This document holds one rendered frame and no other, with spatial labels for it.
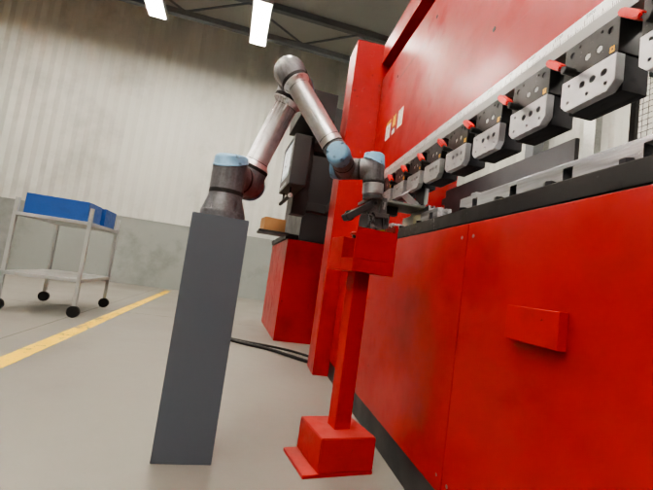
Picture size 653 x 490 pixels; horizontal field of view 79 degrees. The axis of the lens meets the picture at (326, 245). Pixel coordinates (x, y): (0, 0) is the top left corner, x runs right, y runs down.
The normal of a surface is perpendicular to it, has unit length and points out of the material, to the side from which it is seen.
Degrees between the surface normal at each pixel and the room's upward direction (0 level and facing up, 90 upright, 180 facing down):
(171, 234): 90
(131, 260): 90
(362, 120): 90
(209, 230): 90
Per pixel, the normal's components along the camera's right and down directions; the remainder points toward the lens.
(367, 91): 0.18, -0.06
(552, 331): -0.97, -0.15
